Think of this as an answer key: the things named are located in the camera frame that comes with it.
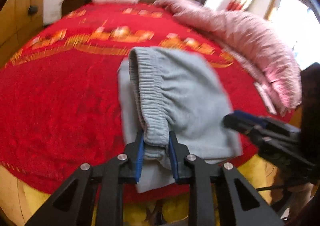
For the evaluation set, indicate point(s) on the wooden wardrobe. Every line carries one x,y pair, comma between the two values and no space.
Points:
17,27

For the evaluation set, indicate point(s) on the yellow fluffy blanket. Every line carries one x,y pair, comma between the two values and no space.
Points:
172,201

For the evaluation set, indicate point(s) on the small black hanging bag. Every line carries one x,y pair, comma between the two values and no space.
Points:
32,10

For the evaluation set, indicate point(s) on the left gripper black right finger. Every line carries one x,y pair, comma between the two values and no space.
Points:
219,194

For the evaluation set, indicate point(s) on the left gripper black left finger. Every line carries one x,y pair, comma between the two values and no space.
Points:
94,193

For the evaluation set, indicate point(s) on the window with wooden frame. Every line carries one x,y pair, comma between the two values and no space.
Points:
298,27

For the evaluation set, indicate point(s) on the pink checked quilt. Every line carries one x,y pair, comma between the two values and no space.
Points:
252,42

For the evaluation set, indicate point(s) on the dark wooden nightstand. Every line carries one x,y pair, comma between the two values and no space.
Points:
68,6

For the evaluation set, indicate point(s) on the grey sweatpants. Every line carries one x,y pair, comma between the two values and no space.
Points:
163,90

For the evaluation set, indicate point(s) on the black camera mount box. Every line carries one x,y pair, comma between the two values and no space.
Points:
309,131

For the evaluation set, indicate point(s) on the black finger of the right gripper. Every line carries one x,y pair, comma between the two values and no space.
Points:
262,129

